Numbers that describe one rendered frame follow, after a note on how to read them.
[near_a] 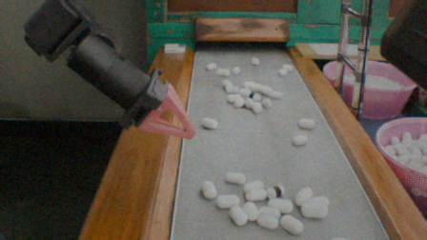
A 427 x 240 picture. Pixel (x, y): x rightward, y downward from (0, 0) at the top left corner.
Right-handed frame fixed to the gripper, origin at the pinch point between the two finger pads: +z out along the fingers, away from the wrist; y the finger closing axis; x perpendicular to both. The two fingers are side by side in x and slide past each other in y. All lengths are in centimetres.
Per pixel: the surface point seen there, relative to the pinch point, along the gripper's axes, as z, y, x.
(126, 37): -14, 171, 46
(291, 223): 16.2, -10.0, -2.2
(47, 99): -29, 173, 105
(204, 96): 8.6, 42.8, 7.1
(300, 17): 25, 84, -22
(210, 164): 9.3, 9.7, 6.2
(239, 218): 11.2, -8.2, 2.5
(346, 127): 28.2, 19.2, -13.1
